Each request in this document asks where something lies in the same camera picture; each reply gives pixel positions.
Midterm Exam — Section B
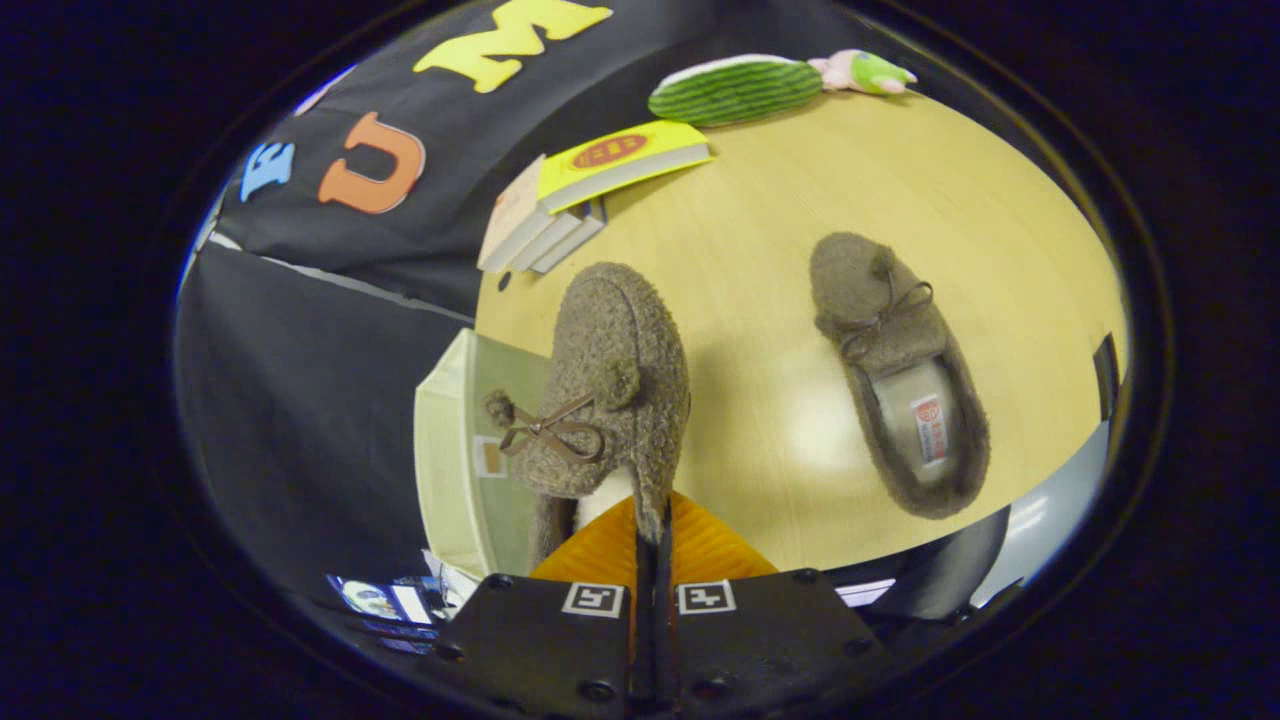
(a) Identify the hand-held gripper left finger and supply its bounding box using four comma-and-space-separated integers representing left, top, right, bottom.
435, 492, 658, 717

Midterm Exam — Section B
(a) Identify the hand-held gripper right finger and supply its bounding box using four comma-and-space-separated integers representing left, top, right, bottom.
657, 490, 893, 717

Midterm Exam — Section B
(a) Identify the pale green fabric storage box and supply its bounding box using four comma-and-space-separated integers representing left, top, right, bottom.
414, 328, 557, 581

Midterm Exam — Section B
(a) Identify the brown fuzzy slipper shoe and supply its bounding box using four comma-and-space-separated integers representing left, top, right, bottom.
809, 232, 992, 520
485, 262, 692, 567

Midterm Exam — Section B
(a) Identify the blue printed packaging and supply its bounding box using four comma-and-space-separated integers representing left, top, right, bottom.
325, 574, 446, 657

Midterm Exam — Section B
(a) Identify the grey white book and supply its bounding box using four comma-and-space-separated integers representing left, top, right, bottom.
530, 198, 609, 277
508, 208, 591, 274

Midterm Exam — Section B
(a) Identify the beige paperback book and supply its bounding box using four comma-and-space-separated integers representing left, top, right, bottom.
477, 155, 549, 273

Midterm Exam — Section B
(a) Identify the small dark flat object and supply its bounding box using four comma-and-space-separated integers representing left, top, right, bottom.
1093, 334, 1122, 422

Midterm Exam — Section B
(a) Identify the yellow book with red circle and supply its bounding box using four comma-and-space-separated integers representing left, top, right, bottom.
537, 120, 714, 216

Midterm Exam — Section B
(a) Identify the watermelon slice plush toy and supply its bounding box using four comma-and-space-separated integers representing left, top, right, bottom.
648, 55, 827, 128

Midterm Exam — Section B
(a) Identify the pink and green plush toy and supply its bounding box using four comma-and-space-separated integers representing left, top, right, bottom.
808, 48, 919, 97

